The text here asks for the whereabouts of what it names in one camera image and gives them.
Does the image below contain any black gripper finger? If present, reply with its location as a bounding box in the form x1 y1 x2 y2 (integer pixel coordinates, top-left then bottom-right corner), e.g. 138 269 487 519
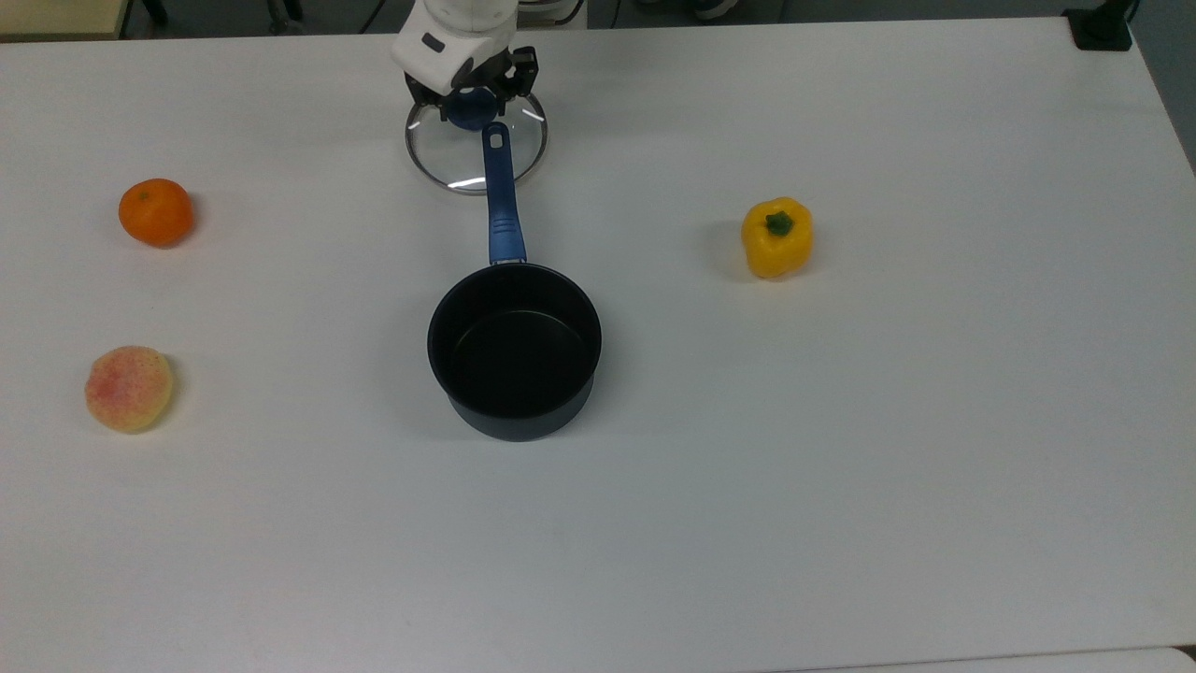
405 77 448 121
509 47 541 100

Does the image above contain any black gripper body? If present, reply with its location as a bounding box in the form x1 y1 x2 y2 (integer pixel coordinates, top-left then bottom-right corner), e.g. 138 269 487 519
454 51 515 94

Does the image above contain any glass lid with blue knob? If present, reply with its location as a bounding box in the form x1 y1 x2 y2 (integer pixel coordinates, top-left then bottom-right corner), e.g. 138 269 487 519
405 84 549 195

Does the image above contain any dark blue saucepan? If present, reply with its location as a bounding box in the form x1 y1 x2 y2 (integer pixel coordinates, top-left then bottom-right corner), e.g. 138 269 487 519
427 122 604 442

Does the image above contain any orange mandarin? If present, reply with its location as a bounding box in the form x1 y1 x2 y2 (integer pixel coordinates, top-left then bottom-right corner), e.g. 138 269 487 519
118 178 195 249

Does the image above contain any yellow bell pepper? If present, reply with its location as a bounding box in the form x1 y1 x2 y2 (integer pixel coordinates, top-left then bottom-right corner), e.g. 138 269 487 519
741 196 815 280

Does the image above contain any beige wooden table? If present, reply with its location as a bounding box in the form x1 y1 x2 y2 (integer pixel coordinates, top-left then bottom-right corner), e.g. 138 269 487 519
0 0 129 41

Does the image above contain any pink yellow peach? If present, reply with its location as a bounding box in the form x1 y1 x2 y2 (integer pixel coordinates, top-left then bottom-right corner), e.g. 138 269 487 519
84 345 176 435

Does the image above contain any black camera stand base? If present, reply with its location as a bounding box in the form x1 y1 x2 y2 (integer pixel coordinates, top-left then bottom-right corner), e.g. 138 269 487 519
1063 0 1137 52

